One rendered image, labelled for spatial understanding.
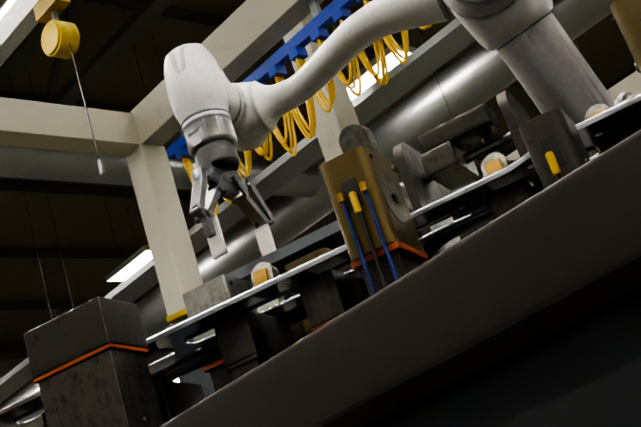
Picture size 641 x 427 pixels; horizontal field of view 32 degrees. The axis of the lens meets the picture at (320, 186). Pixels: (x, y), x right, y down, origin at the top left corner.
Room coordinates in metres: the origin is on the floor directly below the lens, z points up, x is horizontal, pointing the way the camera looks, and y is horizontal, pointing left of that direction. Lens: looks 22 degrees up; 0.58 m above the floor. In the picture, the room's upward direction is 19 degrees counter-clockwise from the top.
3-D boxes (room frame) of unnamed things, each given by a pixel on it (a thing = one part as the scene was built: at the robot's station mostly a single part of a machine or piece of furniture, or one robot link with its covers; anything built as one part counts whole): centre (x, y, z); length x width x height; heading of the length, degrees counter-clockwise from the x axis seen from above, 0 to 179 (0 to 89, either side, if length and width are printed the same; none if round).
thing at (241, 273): (1.73, 0.04, 1.16); 0.37 x 0.14 x 0.02; 69
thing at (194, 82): (1.79, 0.15, 1.55); 0.13 x 0.11 x 0.16; 165
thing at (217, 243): (1.72, 0.19, 1.24); 0.03 x 0.01 x 0.07; 59
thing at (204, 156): (1.77, 0.16, 1.37); 0.08 x 0.07 x 0.09; 149
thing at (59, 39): (3.83, 0.81, 2.85); 0.16 x 0.10 x 0.85; 49
